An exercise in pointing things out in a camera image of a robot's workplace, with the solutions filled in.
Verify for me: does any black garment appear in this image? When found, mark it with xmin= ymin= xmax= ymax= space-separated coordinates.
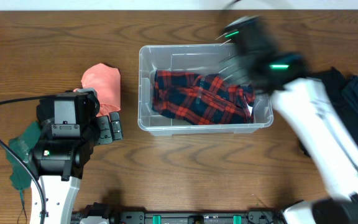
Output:
xmin=309 ymin=67 xmax=358 ymax=145

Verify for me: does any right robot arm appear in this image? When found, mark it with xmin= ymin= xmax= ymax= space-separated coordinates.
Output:
xmin=221 ymin=16 xmax=358 ymax=223

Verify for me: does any salmon pink folded cloth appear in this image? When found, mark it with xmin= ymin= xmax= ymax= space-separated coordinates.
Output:
xmin=74 ymin=63 xmax=121 ymax=117

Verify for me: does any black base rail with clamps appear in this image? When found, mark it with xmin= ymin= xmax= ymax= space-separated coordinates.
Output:
xmin=70 ymin=202 xmax=285 ymax=224

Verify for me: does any red black plaid shirt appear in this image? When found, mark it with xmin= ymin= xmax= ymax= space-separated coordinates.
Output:
xmin=152 ymin=70 xmax=255 ymax=125

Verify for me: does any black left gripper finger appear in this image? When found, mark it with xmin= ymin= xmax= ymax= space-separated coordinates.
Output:
xmin=109 ymin=111 xmax=123 ymax=141
xmin=96 ymin=116 xmax=113 ymax=145

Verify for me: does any black folded cloth left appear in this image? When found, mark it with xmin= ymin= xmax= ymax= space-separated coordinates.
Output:
xmin=36 ymin=104 xmax=55 ymax=126

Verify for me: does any clear plastic storage container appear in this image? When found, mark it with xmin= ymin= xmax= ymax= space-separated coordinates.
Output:
xmin=138 ymin=44 xmax=274 ymax=136

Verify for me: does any dark green folded cloth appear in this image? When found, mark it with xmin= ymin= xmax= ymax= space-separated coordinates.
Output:
xmin=5 ymin=120 xmax=42 ymax=191

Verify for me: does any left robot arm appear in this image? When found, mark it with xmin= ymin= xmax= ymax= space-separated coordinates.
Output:
xmin=29 ymin=88 xmax=123 ymax=223

